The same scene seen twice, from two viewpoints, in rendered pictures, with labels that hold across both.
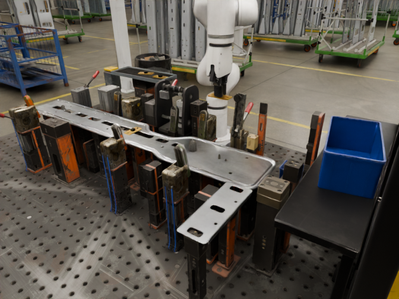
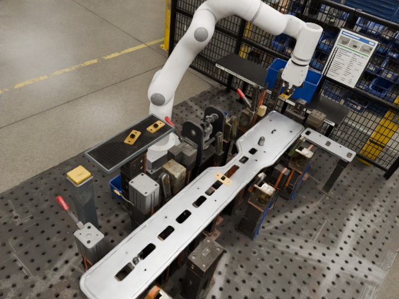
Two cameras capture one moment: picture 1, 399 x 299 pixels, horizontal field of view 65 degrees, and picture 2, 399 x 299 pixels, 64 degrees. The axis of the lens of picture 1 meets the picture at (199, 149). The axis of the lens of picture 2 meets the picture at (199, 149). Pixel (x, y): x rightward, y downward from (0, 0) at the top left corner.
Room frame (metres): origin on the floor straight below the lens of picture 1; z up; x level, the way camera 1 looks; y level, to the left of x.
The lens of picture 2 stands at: (1.50, 1.26, 2.06)
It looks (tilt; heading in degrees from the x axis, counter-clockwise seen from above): 43 degrees down; 267
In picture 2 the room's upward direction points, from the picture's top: 10 degrees clockwise
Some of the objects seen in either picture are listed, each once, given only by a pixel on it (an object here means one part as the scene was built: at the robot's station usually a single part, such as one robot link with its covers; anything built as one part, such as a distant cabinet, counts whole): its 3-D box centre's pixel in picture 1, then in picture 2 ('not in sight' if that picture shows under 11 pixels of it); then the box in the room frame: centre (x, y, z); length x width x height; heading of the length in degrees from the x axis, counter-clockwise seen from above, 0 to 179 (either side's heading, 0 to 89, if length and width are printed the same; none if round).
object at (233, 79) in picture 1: (222, 85); (162, 94); (1.67, -0.13, 1.11); 0.19 x 0.12 x 0.24; 88
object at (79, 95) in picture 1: (85, 117); (94, 259); (1.79, 0.70, 0.88); 0.11 x 0.10 x 0.36; 145
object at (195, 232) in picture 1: (196, 270); (335, 174); (0.66, 0.01, 0.84); 0.11 x 0.06 x 0.29; 145
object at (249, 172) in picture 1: (129, 131); (221, 183); (1.33, 0.33, 1.00); 1.38 x 0.22 x 0.02; 55
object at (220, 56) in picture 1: (220, 58); (295, 70); (1.06, -0.07, 1.38); 0.10 x 0.07 x 0.11; 145
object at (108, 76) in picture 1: (116, 105); (86, 212); (1.88, 0.52, 0.92); 0.08 x 0.08 x 0.44; 55
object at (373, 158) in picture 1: (350, 152); (292, 80); (0.91, -0.51, 1.10); 0.30 x 0.17 x 0.13; 155
